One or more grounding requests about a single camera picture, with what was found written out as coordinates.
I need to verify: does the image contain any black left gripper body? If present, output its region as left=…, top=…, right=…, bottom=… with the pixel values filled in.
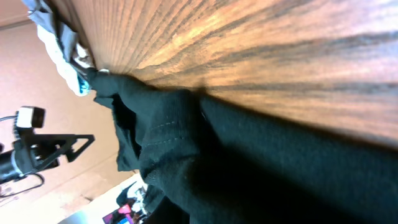
left=11, top=130, right=76, bottom=179

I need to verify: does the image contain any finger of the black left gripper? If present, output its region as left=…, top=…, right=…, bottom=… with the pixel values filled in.
left=34, top=134, right=95, bottom=172

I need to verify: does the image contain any black t-shirt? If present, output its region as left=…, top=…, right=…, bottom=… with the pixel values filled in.
left=87, top=69, right=397, bottom=223

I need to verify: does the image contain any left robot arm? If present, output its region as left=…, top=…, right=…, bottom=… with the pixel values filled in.
left=1, top=134, right=95, bottom=184

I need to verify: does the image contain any light blue folded shirt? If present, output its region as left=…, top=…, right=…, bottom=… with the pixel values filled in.
left=77, top=75, right=91, bottom=96

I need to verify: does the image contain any colourful background clutter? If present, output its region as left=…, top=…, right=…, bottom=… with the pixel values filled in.
left=102, top=181, right=149, bottom=224

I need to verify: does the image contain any grey folded garment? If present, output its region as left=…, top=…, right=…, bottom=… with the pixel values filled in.
left=22, top=0, right=88, bottom=81

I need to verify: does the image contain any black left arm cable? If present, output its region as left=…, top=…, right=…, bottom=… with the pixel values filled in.
left=0, top=114, right=46, bottom=198

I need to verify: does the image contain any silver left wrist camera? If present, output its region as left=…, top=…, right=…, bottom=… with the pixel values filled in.
left=16, top=106, right=45, bottom=128

